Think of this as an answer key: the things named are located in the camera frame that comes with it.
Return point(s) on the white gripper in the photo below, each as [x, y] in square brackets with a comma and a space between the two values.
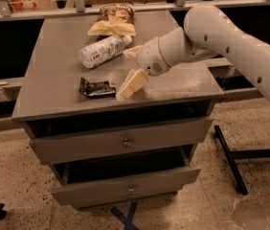
[149, 58]

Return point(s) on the black rxbar chocolate wrapper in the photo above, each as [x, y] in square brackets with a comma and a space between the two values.
[99, 89]

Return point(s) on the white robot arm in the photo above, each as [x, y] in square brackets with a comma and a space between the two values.
[207, 32]

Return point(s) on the clear plastic water bottle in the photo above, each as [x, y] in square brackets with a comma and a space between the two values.
[101, 51]

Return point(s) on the yellow chip bag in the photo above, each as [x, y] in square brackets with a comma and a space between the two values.
[114, 19]

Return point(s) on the brass upper drawer knob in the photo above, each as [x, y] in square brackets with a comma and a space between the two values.
[127, 143]

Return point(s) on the brass drawer knob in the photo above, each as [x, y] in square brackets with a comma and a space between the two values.
[130, 191]
[127, 143]

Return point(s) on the upper grey drawer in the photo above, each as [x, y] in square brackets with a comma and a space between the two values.
[107, 142]

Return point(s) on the grey drawer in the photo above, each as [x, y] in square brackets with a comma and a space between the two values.
[107, 142]
[107, 191]

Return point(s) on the grey wooden drawer cabinet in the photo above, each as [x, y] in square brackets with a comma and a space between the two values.
[49, 103]

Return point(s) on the lower grey drawer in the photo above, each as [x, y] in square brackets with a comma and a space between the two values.
[107, 191]

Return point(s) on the brass lower drawer knob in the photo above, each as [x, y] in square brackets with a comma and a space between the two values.
[130, 191]

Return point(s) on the blue tape cross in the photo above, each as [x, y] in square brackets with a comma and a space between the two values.
[127, 220]

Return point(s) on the black stand base leg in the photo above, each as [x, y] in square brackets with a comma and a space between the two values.
[232, 156]

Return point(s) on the grey metal shelf rail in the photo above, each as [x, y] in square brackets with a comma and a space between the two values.
[70, 12]

